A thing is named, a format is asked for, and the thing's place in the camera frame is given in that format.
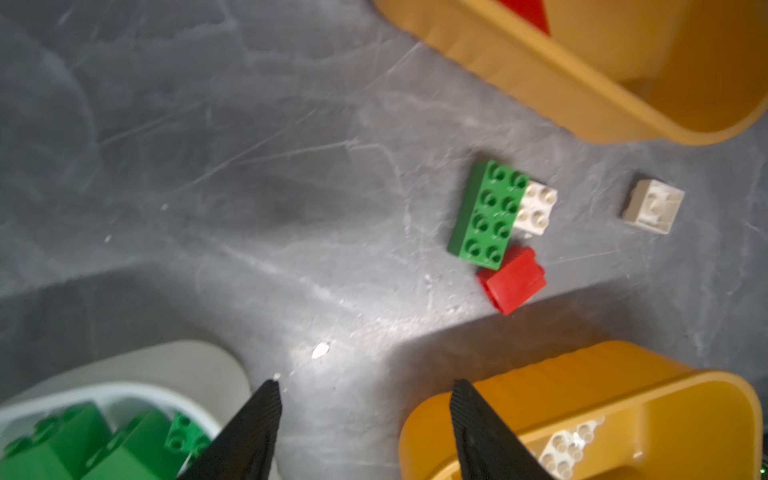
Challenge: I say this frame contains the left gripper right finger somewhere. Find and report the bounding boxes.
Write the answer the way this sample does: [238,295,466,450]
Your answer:
[449,379,552,480]

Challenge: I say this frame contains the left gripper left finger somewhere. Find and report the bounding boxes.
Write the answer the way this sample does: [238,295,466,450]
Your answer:
[180,380,282,480]

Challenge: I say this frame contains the green lego brick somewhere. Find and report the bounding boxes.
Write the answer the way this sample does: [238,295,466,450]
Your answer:
[1,403,112,479]
[83,409,186,480]
[164,412,211,460]

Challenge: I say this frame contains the white wide lego brick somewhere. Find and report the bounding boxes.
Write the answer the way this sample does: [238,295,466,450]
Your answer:
[538,416,605,480]

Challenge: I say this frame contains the red lego brick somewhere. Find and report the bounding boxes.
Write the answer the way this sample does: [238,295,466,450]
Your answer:
[499,0,551,36]
[476,245,547,315]

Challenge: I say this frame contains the large green lego plate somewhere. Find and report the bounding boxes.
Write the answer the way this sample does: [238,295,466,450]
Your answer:
[447,159,530,270]

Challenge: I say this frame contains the white square lego brick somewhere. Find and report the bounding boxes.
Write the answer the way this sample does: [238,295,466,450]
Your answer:
[514,180,558,236]

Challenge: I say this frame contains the white plastic bin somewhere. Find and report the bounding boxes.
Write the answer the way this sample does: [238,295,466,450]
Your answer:
[1,341,251,458]

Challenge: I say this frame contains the near yellow plastic bin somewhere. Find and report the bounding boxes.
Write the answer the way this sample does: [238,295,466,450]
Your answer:
[398,340,764,480]

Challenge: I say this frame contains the yellow plastic bin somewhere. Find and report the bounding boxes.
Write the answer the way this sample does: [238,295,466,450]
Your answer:
[398,340,764,480]
[376,1,767,146]

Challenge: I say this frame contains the white flat lego plate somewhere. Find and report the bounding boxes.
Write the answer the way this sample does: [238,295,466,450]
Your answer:
[622,179,685,235]

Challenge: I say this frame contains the far yellow plastic bin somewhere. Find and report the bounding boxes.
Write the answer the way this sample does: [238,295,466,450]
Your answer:
[376,1,767,146]

